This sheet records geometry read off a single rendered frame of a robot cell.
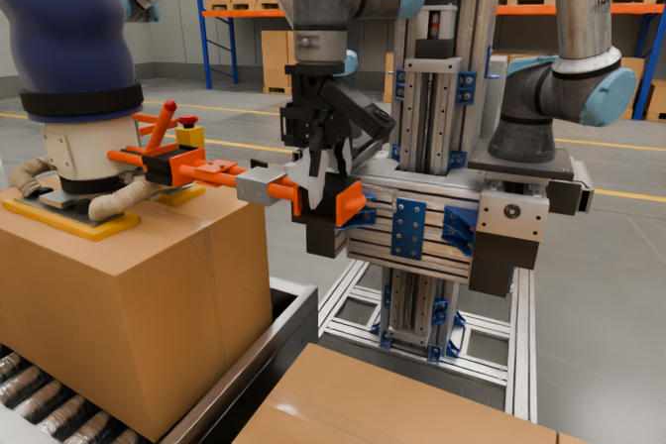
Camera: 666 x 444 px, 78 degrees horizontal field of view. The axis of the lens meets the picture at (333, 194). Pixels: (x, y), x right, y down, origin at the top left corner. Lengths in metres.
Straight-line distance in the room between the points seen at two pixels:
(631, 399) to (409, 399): 1.21
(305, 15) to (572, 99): 0.57
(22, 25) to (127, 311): 0.55
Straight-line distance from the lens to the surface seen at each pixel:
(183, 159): 0.83
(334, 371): 1.11
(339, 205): 0.61
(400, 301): 1.45
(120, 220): 0.94
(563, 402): 1.98
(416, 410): 1.05
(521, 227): 0.98
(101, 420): 1.13
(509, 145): 1.06
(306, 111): 0.61
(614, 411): 2.04
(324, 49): 0.59
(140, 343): 0.88
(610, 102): 0.96
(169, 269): 0.86
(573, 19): 0.92
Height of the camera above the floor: 1.33
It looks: 22 degrees down
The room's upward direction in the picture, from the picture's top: straight up
